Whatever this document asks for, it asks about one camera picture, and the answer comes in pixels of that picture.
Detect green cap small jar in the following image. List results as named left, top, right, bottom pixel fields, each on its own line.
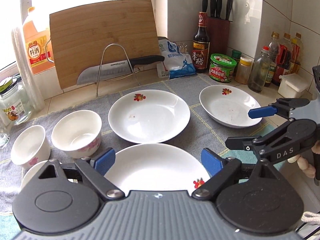
left=231, top=49, right=242, bottom=77

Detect bamboo cutting board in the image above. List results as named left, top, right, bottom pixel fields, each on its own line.
left=49, top=0, right=160, bottom=89

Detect kitchen knife black handle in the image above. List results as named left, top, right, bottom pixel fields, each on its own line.
left=76, top=55, right=164, bottom=85

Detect drinking glass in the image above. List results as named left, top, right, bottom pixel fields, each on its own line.
left=0, top=120, right=10, bottom=149

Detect green sauce jar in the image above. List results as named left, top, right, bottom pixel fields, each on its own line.
left=208, top=53, right=237, bottom=83

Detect orange cooking wine jug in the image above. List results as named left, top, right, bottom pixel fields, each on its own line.
left=23, top=7, right=55, bottom=74

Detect white seasoning box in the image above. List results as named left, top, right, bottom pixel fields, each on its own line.
left=278, top=74, right=308, bottom=98

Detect white bowl pink flowers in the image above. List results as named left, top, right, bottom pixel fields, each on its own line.
left=51, top=110, right=102, bottom=159

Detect grey checked mat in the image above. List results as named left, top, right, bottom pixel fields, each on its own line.
left=1, top=71, right=276, bottom=216

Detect gloved right hand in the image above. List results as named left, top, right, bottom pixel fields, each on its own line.
left=287, top=154, right=316, bottom=179

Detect white blue salt bag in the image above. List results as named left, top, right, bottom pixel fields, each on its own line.
left=157, top=38, right=196, bottom=79

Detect dark red knife block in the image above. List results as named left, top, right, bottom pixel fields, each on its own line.
left=207, top=17, right=231, bottom=59

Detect clear glass oil bottle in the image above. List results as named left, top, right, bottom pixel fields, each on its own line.
left=247, top=46, right=271, bottom=93

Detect small white cup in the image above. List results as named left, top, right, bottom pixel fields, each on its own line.
left=11, top=125, right=50, bottom=170

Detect dark vinegar bottle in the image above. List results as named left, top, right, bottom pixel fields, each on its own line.
left=191, top=12, right=210, bottom=73

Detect plastic wrap roll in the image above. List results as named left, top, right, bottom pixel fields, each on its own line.
left=11, top=28, right=45, bottom=112

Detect yellow oil bottle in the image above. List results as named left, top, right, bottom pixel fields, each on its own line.
left=289, top=33, right=304, bottom=74

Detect white plate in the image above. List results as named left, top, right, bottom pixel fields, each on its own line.
left=108, top=89, right=190, bottom=144
left=199, top=85, right=262, bottom=128
left=105, top=144, right=210, bottom=195

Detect black knife in block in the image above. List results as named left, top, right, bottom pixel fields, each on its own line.
left=215, top=0, right=222, bottom=18
left=210, top=0, right=216, bottom=17
left=201, top=0, right=208, bottom=12
left=225, top=0, right=233, bottom=21

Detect metal wire rack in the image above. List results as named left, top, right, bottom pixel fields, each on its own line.
left=95, top=43, right=142, bottom=98

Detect red label sauce bottle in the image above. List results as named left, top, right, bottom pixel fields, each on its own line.
left=272, top=33, right=293, bottom=86

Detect yellow lid spice jar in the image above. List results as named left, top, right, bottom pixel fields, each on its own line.
left=235, top=57, right=252, bottom=85

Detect glass jar green lid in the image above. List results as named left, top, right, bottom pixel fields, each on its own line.
left=1, top=76, right=32, bottom=125

